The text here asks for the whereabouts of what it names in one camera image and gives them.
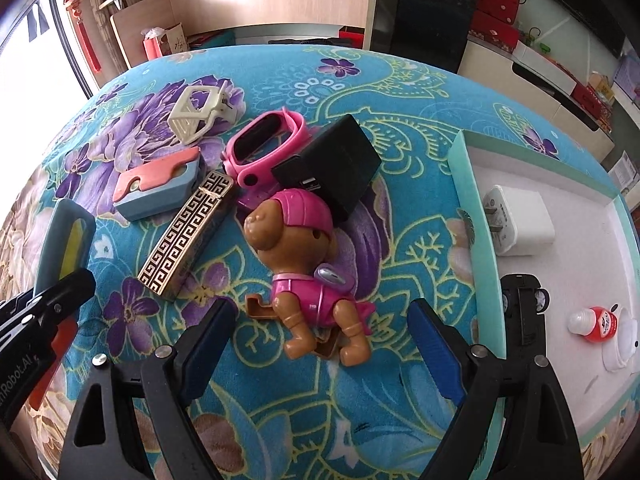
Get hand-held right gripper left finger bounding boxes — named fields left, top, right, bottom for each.
left=59, top=297, right=238, bottom=480

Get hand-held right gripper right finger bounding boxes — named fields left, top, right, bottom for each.
left=407, top=297, right=586, bottom=480

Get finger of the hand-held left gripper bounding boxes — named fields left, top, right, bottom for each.
left=0, top=268, right=97, bottom=342

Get large orange toy knife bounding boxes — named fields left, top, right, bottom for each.
left=25, top=317, right=78, bottom=411

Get blue yellow toy knife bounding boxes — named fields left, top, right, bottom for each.
left=36, top=198, right=97, bottom=293

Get black toy car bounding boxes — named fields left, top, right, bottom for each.
left=500, top=272, right=551, bottom=351

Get gold black patterned lighter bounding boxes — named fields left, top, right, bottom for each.
left=136, top=170, right=236, bottom=297

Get small blue orange toy knife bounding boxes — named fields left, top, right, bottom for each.
left=112, top=147, right=201, bottom=222

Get teal white box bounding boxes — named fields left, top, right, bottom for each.
left=446, top=129, right=640, bottom=480

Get pink brown puppy toy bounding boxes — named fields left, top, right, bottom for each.
left=242, top=189, right=373, bottom=367

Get white charger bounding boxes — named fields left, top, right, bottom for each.
left=480, top=185, right=557, bottom=257

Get red toothpaste tube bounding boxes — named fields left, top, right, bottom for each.
left=566, top=306, right=618, bottom=345

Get white plastic toy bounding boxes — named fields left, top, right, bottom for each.
left=602, top=302, right=640, bottom=373

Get cream plastic clip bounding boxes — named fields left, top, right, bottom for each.
left=167, top=81, right=236, bottom=146

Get black charger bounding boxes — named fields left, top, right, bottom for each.
left=271, top=114, right=382, bottom=223

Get pink kids watch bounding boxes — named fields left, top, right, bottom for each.
left=222, top=107, right=308, bottom=201

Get floral blanket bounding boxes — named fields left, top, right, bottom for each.
left=0, top=44, right=640, bottom=480

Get white cardboard box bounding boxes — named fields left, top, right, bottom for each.
left=607, top=150, right=636, bottom=191

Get red gift bag with plastic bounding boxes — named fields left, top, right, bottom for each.
left=142, top=27, right=166, bottom=61

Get red hanging ornament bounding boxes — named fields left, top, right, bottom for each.
left=62, top=0, right=103, bottom=76

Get hanging dark clothes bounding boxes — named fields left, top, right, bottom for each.
left=27, top=0, right=51, bottom=43

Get beige paper bag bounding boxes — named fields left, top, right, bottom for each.
left=160, top=22, right=191, bottom=56

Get cream television stand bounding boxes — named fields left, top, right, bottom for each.
left=457, top=40, right=616, bottom=161

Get red flat box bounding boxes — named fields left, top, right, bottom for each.
left=570, top=82, right=613, bottom=131

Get black tool case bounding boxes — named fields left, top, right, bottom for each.
left=267, top=37, right=341, bottom=46

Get red gift box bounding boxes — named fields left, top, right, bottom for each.
left=467, top=10, right=521, bottom=56

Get small red box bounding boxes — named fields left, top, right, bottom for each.
left=339, top=25, right=368, bottom=48

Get purple box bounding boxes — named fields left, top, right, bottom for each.
left=612, top=52, right=640, bottom=108

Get black water dispenser cabinet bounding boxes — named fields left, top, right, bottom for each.
left=372, top=0, right=483, bottom=73

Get wooden desk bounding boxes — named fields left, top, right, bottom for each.
left=97, top=0, right=376, bottom=68

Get black television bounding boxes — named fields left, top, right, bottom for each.
left=517, top=0, right=628, bottom=58

